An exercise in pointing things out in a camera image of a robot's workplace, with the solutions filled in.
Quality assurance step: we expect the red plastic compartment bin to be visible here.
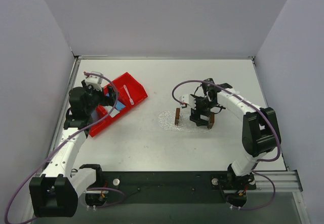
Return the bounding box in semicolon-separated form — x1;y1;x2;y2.
90;72;148;137

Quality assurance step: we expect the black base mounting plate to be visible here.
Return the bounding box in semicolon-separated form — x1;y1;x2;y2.
82;171;256;207

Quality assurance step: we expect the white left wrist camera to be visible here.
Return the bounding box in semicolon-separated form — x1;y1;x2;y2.
85;71;103;91

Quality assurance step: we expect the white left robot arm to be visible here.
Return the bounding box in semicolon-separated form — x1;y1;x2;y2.
29;75;116;217

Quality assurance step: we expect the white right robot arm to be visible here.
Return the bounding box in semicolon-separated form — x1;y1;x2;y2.
180;78;280;179

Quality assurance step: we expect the pink toothbrush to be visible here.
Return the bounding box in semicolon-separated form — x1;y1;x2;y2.
123;85;134;105

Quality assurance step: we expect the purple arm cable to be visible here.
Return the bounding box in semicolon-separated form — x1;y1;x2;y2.
172;80;282;211
4;71;126;223

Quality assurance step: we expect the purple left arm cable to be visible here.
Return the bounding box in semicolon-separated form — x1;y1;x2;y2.
4;71;126;223

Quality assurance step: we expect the blue toothpaste tube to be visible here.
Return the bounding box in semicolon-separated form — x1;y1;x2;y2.
115;101;126;111

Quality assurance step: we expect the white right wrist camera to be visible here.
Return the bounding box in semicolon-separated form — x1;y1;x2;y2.
179;94;195;108

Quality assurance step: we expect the clear textured glass tray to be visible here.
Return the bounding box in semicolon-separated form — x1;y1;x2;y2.
157;110;211;133

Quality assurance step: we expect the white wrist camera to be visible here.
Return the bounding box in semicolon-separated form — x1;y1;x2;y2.
85;71;103;91
179;94;195;108

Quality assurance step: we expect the clear textured holder with wood ends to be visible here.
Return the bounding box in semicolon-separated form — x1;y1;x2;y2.
174;108;215;131

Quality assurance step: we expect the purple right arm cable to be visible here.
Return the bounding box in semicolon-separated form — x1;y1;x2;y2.
172;80;282;211

